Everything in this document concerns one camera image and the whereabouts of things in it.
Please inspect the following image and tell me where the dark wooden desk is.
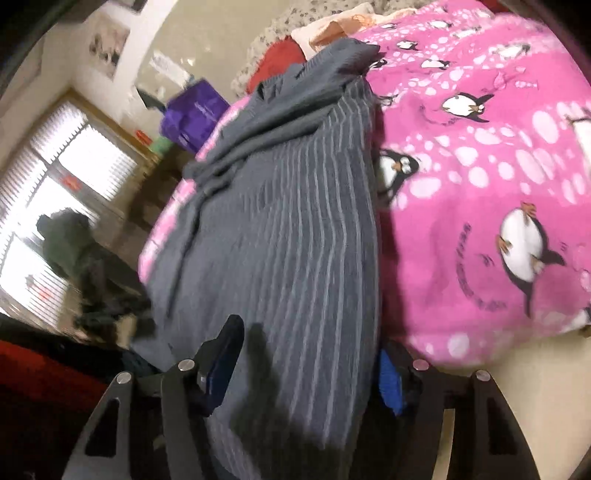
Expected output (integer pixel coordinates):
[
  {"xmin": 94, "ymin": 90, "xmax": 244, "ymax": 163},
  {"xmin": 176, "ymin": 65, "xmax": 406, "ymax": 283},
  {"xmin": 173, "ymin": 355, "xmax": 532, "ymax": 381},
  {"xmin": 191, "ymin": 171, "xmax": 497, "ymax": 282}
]
[{"xmin": 111, "ymin": 144, "xmax": 194, "ymax": 269}]

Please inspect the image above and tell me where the framed wall picture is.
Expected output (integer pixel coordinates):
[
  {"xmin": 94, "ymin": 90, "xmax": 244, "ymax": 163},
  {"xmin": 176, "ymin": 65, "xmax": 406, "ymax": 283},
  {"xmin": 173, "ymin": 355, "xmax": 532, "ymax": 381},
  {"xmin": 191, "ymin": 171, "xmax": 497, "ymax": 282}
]
[{"xmin": 88, "ymin": 21, "xmax": 130, "ymax": 80}]

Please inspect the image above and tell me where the grey pinstriped suit jacket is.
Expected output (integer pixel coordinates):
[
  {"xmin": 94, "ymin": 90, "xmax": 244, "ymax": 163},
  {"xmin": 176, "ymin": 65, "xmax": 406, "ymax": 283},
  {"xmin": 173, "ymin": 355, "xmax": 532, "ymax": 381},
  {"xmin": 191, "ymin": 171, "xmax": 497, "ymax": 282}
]
[{"xmin": 136, "ymin": 39, "xmax": 380, "ymax": 479}]

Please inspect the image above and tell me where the green plastic basin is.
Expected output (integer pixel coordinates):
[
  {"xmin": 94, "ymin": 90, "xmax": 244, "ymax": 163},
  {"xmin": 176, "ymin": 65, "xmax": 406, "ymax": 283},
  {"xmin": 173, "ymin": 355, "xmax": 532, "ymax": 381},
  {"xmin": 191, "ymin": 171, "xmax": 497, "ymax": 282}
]
[{"xmin": 148, "ymin": 136, "xmax": 175, "ymax": 157}]

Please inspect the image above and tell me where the white wall notice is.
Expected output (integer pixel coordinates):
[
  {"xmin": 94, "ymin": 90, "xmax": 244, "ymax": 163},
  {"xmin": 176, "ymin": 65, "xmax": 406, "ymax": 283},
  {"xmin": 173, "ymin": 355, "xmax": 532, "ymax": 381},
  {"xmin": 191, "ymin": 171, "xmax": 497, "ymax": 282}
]
[{"xmin": 148, "ymin": 50, "xmax": 194, "ymax": 89}]

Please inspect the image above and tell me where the red cushion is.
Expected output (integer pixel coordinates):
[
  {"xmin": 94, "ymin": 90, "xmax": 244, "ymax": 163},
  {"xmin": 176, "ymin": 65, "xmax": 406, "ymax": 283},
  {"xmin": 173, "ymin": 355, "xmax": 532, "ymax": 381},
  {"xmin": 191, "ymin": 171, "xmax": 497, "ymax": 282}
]
[{"xmin": 245, "ymin": 36, "xmax": 305, "ymax": 94}]

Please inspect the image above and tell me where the pink penguin bed quilt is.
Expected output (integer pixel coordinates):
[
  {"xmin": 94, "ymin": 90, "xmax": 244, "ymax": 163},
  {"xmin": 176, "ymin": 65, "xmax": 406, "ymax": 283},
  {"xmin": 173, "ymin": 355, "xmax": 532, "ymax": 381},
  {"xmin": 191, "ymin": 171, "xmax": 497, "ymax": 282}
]
[{"xmin": 140, "ymin": 1, "xmax": 590, "ymax": 366}]

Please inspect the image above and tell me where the white peach pillow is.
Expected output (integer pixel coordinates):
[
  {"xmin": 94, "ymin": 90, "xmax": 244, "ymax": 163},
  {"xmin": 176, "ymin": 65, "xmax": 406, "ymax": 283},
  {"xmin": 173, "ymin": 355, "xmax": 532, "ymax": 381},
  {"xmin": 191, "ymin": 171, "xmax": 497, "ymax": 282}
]
[{"xmin": 290, "ymin": 2, "xmax": 417, "ymax": 60}]

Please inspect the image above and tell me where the window with blinds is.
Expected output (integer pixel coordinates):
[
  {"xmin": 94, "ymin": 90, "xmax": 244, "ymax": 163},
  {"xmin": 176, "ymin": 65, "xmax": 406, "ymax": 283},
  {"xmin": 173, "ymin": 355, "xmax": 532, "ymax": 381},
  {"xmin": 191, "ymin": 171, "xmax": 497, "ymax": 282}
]
[{"xmin": 1, "ymin": 89, "xmax": 157, "ymax": 331}]

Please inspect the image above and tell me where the purple shopping bag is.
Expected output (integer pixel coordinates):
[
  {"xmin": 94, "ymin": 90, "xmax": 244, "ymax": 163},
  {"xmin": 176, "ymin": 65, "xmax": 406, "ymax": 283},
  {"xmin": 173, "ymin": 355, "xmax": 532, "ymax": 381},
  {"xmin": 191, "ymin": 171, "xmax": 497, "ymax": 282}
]
[{"xmin": 160, "ymin": 79, "xmax": 229, "ymax": 154}]

